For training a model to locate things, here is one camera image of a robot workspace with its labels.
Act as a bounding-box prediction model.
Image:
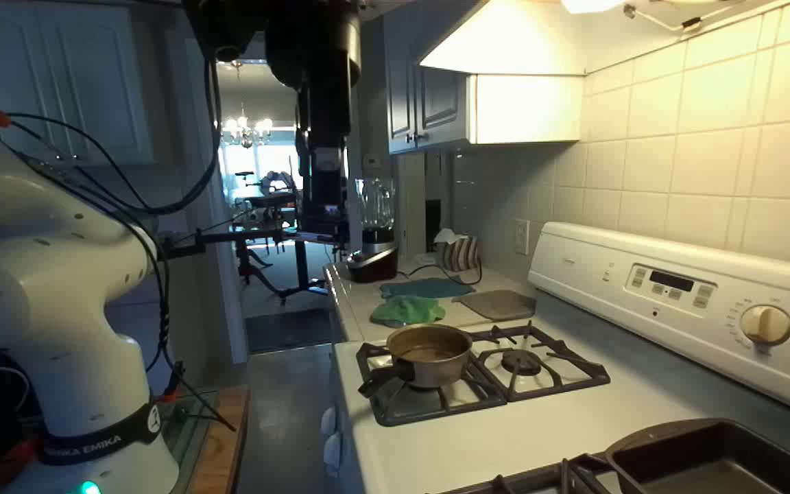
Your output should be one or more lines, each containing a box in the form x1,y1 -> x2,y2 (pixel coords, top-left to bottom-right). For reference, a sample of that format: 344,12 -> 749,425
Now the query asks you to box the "teal towel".
377,274 -> 474,303

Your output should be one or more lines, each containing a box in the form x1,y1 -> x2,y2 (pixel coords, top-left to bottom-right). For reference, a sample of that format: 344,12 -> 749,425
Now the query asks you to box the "cream stove timer knob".
739,303 -> 790,350

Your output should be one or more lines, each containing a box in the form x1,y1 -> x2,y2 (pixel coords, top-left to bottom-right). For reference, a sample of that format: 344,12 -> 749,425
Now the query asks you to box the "white wall outlet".
514,216 -> 535,258

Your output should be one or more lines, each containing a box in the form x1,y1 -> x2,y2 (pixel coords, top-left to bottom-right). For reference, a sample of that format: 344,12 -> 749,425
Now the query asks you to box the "brown frying pan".
356,325 -> 474,398

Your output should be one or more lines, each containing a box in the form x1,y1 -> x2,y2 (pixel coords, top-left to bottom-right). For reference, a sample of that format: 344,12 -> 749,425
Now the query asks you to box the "glass blender jar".
356,175 -> 400,248

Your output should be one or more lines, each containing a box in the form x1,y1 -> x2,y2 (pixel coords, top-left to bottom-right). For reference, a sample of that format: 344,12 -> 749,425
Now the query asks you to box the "white range hood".
418,0 -> 790,149

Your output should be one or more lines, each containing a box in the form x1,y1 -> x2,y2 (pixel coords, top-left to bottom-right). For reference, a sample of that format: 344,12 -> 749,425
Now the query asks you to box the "white cabinet door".
0,0 -> 156,168

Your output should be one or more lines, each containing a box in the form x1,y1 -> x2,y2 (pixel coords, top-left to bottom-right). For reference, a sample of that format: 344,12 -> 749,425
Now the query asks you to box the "black blender power cable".
392,258 -> 487,289

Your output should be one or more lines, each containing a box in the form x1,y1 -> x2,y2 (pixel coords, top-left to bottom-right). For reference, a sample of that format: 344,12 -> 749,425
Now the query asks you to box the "dark frying pan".
598,421 -> 790,494

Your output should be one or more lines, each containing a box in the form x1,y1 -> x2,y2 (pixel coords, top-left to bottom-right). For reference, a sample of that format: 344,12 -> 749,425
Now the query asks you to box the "striped box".
432,226 -> 490,274

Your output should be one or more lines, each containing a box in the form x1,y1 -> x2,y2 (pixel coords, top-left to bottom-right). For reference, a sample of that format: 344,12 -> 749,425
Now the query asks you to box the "grey pot holder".
455,289 -> 542,325

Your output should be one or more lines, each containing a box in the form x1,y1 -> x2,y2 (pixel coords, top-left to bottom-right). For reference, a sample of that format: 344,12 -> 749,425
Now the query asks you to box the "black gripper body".
299,108 -> 354,181

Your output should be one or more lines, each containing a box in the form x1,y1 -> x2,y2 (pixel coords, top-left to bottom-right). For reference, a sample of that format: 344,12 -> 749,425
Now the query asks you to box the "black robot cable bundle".
0,52 -> 226,374

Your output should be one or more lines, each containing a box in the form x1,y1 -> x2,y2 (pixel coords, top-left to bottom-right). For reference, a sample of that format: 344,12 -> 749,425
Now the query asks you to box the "green cloth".
369,295 -> 447,330

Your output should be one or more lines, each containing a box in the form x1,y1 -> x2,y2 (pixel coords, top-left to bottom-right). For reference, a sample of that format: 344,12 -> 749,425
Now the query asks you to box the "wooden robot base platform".
185,382 -> 252,494

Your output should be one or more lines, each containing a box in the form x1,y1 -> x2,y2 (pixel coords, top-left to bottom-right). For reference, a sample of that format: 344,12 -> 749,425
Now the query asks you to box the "white gas stove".
324,221 -> 790,494

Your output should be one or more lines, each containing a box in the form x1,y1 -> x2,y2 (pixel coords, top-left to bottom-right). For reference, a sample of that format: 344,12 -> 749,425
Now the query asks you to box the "dark floor mat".
245,306 -> 350,355

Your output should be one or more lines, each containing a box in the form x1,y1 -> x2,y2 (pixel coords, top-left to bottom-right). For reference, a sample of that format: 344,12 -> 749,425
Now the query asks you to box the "lit chandelier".
219,114 -> 276,149

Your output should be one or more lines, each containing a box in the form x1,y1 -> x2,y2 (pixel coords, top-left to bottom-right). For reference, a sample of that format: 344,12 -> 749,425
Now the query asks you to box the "black stove burner grate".
446,450 -> 636,494
354,322 -> 613,428

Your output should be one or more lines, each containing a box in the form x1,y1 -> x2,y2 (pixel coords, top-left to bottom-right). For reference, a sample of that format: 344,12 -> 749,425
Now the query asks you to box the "black tripod stand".
159,226 -> 335,306

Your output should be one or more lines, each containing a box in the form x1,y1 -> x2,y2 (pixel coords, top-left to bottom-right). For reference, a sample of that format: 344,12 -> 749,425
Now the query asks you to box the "grey upper cabinet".
385,0 -> 474,156

